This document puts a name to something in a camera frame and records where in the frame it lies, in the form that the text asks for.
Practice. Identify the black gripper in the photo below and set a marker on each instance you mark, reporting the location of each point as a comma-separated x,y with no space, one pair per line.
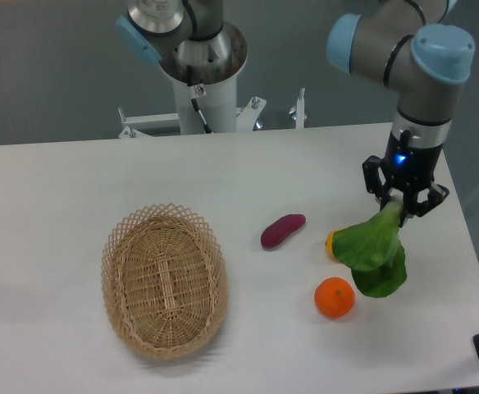
405,168

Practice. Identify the green bok choy vegetable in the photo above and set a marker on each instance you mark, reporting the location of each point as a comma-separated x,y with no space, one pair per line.
373,251

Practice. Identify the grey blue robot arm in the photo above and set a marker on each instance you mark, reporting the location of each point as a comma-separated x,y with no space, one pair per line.
404,46

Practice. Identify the yellow mango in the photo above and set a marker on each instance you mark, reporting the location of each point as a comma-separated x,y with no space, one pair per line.
329,244

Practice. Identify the orange tangerine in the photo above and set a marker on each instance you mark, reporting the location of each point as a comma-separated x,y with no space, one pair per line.
334,297

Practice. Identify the purple sweet potato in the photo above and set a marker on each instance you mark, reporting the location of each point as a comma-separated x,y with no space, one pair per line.
280,230

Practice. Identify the woven wicker basket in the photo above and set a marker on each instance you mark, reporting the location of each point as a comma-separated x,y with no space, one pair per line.
164,282

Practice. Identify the white metal base frame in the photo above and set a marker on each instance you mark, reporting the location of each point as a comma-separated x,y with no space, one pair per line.
247,119

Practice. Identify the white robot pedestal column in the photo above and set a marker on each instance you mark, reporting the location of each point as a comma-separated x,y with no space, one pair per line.
215,103

